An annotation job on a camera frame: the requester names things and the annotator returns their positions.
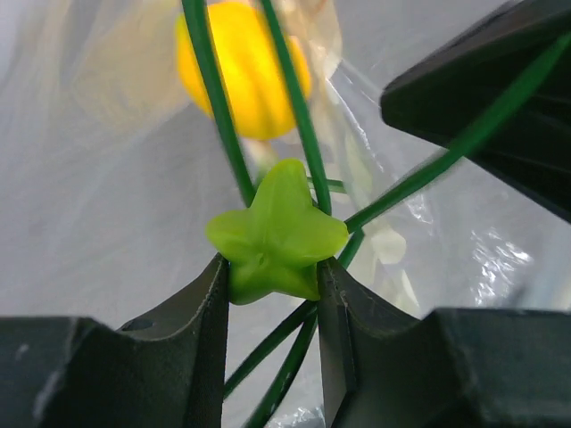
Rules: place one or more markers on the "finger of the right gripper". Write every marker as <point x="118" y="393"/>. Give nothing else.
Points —
<point x="441" y="95"/>

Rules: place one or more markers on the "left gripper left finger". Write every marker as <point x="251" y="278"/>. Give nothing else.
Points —
<point x="164" y="368"/>

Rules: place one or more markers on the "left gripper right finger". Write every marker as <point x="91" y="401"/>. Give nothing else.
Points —
<point x="381" y="367"/>

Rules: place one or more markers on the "fake green onion stems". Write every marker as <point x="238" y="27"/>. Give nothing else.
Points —
<point x="475" y="136"/>

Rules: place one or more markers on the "fake yellow lemon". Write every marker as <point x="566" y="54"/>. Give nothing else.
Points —
<point x="253" y="80"/>

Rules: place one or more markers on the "clear zip top bag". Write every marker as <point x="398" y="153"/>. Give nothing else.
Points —
<point x="110" y="172"/>

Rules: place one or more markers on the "fake green leaf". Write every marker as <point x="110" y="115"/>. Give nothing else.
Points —
<point x="275" y="244"/>

